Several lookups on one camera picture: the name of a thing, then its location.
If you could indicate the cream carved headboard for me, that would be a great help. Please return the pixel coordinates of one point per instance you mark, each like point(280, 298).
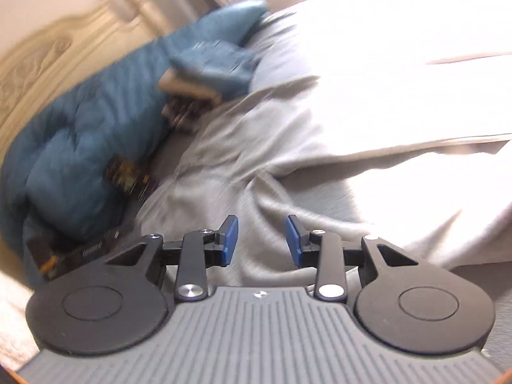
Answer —
point(48, 56)

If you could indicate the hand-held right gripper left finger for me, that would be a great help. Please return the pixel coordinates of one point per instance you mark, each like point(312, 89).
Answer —
point(231, 240)

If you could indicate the blue jeans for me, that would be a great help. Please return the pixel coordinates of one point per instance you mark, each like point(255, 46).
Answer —
point(216, 64)

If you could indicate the grey hooded sweatshirt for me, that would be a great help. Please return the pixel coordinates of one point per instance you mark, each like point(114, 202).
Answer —
point(248, 192)

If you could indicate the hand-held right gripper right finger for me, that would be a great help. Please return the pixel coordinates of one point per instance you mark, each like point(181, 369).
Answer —
point(293, 242)

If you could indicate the dark printed box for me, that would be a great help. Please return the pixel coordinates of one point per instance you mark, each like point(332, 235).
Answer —
point(72, 254)
point(128, 178)

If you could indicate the blue duvet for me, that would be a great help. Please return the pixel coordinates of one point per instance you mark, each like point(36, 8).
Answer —
point(80, 148)

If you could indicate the dark patterned cloth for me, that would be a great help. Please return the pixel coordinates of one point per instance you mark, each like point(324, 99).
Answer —
point(186, 112)

